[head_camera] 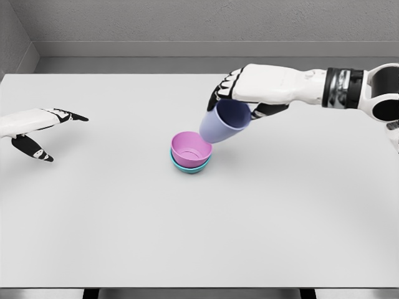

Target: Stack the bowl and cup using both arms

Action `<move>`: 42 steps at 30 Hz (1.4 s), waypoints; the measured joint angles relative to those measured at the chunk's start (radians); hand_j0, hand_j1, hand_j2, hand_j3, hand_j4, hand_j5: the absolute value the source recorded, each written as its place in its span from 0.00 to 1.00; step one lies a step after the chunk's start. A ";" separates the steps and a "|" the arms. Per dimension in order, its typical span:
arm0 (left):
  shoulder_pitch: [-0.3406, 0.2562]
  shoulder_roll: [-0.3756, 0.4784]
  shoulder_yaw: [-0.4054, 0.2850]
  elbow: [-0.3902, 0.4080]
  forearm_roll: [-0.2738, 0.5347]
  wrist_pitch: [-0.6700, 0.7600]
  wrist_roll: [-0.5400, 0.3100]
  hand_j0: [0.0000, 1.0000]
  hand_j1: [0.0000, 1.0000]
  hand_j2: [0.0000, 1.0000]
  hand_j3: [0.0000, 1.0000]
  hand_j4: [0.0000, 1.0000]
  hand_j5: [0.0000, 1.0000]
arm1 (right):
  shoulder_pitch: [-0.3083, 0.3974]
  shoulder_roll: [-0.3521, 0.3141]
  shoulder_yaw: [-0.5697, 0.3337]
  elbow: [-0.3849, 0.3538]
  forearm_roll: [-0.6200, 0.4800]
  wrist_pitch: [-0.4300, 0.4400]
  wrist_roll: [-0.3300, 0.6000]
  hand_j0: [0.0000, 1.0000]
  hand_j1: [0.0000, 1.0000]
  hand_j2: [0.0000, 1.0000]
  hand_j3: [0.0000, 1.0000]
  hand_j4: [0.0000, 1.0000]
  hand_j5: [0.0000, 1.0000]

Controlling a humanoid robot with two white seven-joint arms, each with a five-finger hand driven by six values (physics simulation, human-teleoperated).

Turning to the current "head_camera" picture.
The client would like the teal bowl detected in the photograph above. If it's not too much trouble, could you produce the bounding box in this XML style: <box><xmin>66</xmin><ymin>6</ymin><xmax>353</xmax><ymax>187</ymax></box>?
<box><xmin>169</xmin><ymin>148</ymin><xmax>213</xmax><ymax>174</ymax></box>

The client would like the pink bowl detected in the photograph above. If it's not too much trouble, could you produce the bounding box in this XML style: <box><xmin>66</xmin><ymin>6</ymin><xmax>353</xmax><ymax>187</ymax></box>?
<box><xmin>171</xmin><ymin>131</ymin><xmax>213</xmax><ymax>166</ymax></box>

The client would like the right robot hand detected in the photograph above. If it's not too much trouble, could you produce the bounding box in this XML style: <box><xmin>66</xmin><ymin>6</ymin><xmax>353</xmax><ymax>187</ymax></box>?
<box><xmin>206</xmin><ymin>64</ymin><xmax>300</xmax><ymax>120</ymax></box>

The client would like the lavender cup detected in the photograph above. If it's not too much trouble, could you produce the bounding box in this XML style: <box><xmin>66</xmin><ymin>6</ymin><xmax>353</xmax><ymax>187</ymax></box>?
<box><xmin>198</xmin><ymin>100</ymin><xmax>252</xmax><ymax>145</ymax></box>

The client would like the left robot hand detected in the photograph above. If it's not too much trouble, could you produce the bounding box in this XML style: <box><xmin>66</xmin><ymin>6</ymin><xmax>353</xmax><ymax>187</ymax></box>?
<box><xmin>0</xmin><ymin>108</ymin><xmax>90</xmax><ymax>163</ymax></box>

